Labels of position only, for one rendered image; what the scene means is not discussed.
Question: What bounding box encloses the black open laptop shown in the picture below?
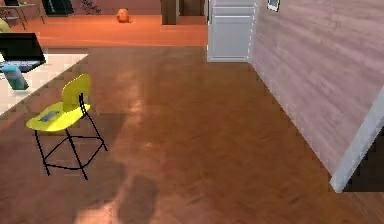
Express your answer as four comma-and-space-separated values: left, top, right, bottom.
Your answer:
0, 32, 47, 74

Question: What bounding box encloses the teal bottle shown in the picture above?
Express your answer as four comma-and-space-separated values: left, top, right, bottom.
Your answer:
1, 64, 30, 91

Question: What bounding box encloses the brown wooden cabinet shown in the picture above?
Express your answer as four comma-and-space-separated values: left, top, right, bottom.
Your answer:
160, 0, 180, 26

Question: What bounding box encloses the brown side table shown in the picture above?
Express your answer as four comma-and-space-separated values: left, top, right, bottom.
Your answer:
0, 2, 46, 31

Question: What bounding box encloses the white room door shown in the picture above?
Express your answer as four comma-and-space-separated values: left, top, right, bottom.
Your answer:
206, 0, 257, 63

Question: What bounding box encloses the framed wall picture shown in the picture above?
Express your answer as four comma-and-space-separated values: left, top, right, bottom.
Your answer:
267, 0, 281, 13

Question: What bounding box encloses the black television set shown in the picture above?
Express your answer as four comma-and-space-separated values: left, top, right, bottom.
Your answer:
41, 0, 75, 17

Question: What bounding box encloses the orange round object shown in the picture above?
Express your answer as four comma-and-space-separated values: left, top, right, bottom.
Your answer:
116, 8, 131, 24

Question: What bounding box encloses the dark house plant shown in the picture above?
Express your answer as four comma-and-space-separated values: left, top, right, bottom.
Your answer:
80, 0, 102, 16

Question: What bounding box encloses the yellow chair with black legs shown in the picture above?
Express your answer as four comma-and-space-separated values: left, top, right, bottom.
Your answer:
25, 73, 109, 181

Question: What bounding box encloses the white table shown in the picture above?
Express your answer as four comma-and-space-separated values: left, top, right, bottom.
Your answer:
0, 53, 90, 116

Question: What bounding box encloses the small dark blue card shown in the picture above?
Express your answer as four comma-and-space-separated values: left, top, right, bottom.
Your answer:
39, 110, 61, 123

